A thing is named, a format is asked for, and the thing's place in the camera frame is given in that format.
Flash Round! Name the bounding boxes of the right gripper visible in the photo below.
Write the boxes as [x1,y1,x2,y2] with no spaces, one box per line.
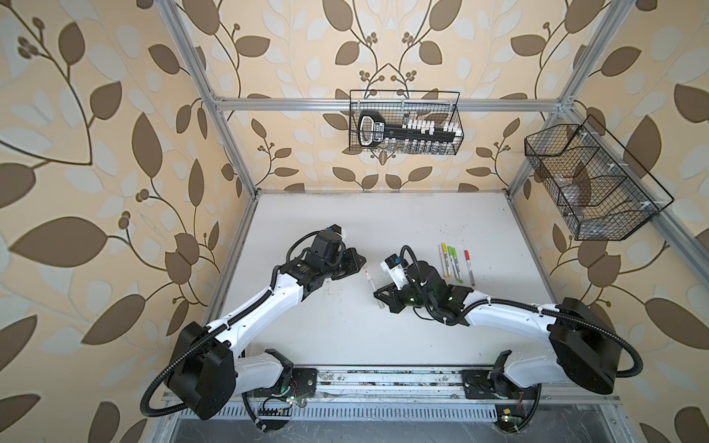
[373,279,434,313]

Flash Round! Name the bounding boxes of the white pen with black print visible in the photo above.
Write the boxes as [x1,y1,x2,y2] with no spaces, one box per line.
[443,252,452,278]

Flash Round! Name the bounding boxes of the green white pen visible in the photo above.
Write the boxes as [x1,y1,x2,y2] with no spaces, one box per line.
[449,258,458,282]

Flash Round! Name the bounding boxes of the red white pen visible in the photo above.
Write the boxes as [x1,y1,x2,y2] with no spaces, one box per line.
[465,260,476,287]

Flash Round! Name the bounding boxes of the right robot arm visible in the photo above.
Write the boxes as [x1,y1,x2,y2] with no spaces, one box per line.
[373,245,644,434]

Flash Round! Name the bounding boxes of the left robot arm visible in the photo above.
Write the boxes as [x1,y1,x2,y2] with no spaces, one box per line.
[140,224,366,420]

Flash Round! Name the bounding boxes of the black tool with sockets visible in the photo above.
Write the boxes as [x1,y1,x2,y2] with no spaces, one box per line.
[356,111,463,148]

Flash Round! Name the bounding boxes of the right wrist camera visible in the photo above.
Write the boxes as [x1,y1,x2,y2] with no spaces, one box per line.
[380,254,408,290]

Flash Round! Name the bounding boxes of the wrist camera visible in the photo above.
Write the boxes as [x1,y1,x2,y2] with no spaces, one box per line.
[380,254,408,290]
[327,224,346,240]

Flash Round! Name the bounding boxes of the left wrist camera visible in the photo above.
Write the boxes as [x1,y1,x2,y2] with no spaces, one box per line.
[327,224,346,240]

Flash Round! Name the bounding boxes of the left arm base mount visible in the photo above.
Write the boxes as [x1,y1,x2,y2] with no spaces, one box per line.
[249,367,319,400]

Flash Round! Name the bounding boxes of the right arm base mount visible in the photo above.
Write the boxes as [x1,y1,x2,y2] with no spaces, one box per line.
[461,369,537,402]

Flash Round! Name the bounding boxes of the rear wire basket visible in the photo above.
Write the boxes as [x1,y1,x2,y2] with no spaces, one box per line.
[348,89,465,156]

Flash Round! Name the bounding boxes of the side wire basket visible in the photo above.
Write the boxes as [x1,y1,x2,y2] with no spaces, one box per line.
[524,114,675,241]

